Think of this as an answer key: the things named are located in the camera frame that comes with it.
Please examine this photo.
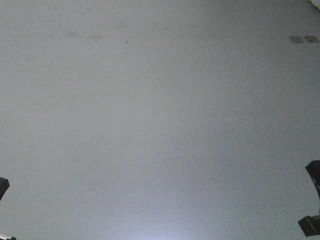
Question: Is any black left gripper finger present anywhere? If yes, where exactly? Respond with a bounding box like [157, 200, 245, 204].
[0, 177, 10, 200]

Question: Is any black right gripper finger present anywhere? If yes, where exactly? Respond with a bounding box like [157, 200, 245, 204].
[305, 160, 320, 196]
[298, 215, 320, 237]

